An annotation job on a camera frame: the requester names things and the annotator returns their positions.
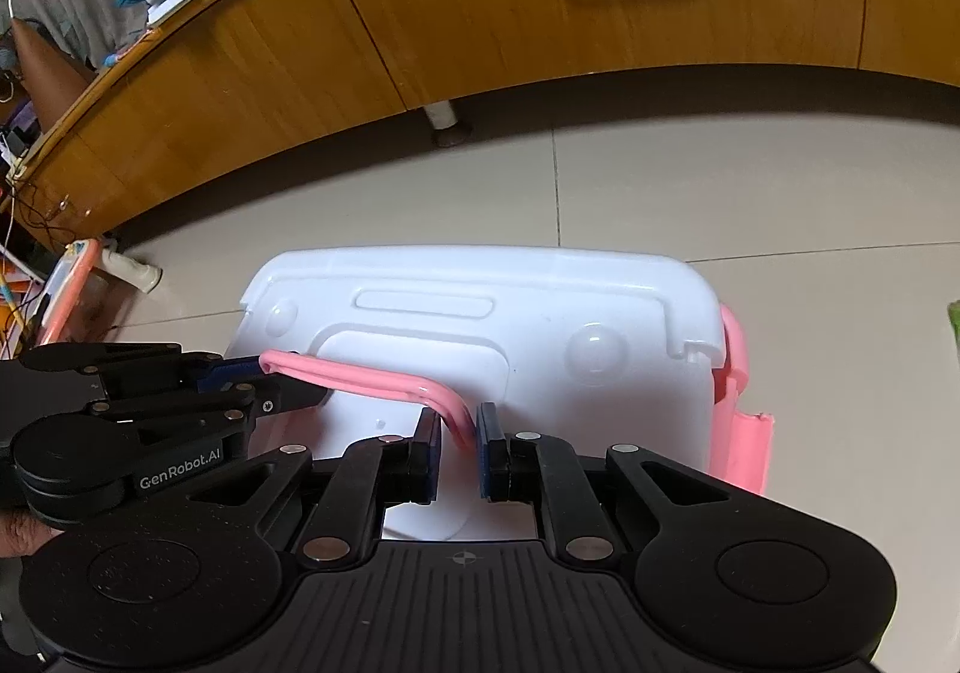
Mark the pink plastic storage bin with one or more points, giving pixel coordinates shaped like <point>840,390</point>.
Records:
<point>750,448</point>

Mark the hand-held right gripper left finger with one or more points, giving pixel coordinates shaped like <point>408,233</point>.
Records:
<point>431,455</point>

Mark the person's left hand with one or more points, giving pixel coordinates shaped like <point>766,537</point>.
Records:
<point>19,534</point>

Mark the white cabinet leg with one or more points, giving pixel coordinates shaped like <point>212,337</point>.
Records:
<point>442,118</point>

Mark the wooden cabinet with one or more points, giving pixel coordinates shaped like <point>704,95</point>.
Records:
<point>525,28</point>

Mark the clear bag with green edge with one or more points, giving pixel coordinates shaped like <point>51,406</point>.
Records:
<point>954,320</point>

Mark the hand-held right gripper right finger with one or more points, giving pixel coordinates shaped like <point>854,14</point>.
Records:
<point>487,452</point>

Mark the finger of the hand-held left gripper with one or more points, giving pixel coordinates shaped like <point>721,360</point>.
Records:
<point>277,399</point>
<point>225,373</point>

